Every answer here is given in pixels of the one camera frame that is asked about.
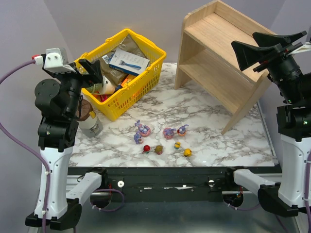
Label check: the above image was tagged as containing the yellow blue minion toy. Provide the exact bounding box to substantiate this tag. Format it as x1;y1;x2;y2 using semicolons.
174;142;181;150

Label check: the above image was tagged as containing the brown foil bag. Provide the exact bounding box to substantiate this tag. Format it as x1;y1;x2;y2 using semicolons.
99;34;150;86

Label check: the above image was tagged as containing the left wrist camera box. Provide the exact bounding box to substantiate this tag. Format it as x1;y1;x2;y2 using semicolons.
43;48;75;73

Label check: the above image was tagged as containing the white orange plush toy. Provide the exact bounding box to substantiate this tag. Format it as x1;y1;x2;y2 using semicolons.
98;76;116;95

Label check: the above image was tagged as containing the purple cable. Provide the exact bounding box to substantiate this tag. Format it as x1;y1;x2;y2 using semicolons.
225;150;311;233
0;55;52;233

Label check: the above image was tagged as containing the red snack packet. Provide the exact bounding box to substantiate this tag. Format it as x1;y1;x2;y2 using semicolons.
99;95;109;102

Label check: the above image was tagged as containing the olive brown toy figure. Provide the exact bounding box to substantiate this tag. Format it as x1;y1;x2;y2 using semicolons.
154;145;163;155

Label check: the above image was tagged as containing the blue razor package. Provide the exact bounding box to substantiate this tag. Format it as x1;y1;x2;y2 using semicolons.
109;49;150;76

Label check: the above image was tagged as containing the wooden shelf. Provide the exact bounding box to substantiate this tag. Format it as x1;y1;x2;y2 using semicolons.
174;0;272;134

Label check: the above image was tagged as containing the brown lid white canister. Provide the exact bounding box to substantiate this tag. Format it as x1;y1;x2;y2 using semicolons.
77;99;103;138

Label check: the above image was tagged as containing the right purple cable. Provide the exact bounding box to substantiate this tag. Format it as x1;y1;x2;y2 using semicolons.
225;150;311;233

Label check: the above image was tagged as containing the green melon toy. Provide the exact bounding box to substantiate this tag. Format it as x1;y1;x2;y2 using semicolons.
85;83;103;94

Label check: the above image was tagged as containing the bunny holding strawberry cake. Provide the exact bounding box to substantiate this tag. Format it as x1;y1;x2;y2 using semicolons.
134;132;143;144

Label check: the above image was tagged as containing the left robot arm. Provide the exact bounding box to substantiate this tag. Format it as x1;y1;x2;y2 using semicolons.
25;59;104;231

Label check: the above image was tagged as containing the yellow duck toy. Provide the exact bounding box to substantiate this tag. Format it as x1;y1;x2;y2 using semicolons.
183;149;192;157

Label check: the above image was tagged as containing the yellow plastic basket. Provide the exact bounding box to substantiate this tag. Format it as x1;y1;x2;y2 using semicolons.
80;29;167;121

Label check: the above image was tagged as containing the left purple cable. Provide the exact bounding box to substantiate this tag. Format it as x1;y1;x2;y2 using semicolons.
0;55;52;233

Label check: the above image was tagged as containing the red round toy figure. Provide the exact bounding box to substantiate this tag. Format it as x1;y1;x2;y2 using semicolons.
142;145;151;154

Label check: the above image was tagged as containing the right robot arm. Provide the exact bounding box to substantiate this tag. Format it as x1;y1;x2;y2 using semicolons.
225;31;311;217

